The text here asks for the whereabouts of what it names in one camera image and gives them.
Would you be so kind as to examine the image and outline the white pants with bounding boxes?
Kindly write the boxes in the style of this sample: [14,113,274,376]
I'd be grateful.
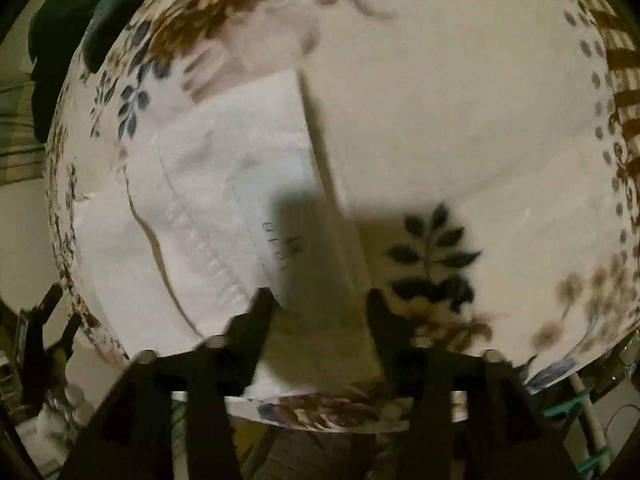
[76,70,380,398]

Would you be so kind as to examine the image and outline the floral bed sheet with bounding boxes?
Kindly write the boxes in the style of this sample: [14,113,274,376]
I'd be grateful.
[41,0,640,434]

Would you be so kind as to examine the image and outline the folded dark green garment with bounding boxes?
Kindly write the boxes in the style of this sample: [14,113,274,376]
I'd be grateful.
[28,0,144,143]

